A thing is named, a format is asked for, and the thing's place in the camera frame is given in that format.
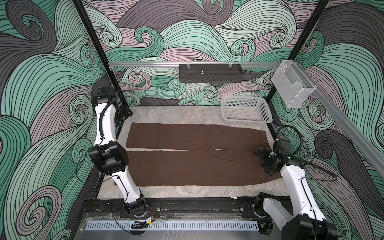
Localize brown corduroy trousers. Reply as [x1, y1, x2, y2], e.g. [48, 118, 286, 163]
[126, 123, 281, 187]

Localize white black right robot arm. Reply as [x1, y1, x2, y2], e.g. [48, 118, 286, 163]
[254, 139, 339, 240]

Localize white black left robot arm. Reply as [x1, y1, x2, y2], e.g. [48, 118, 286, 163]
[88, 87, 147, 216]

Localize white plastic laundry basket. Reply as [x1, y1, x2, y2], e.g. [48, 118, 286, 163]
[221, 96, 273, 127]

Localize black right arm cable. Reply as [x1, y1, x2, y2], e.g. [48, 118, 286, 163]
[274, 124, 338, 182]

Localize black corner post right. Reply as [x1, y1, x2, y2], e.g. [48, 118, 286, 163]
[265, 0, 331, 104]

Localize black corner post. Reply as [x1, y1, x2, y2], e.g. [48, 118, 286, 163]
[72, 0, 128, 107]
[265, 0, 331, 104]

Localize aluminium rail back wall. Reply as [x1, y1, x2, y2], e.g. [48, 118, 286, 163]
[108, 61, 281, 69]

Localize aluminium rail wall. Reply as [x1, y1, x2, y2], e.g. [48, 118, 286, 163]
[299, 65, 384, 176]
[108, 61, 281, 69]

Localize clear plastic wall bin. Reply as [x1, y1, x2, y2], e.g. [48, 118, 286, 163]
[272, 61, 315, 109]

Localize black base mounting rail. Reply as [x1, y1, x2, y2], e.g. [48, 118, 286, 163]
[81, 197, 269, 220]

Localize black perforated wall tray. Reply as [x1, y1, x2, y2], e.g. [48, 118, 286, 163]
[179, 64, 244, 87]

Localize black corner post left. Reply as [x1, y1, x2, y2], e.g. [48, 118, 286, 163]
[72, 0, 128, 107]

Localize aluminium rail right wall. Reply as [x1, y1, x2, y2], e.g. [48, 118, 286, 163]
[299, 65, 384, 176]

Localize white slotted cable duct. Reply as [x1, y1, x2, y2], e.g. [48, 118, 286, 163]
[84, 220, 259, 231]

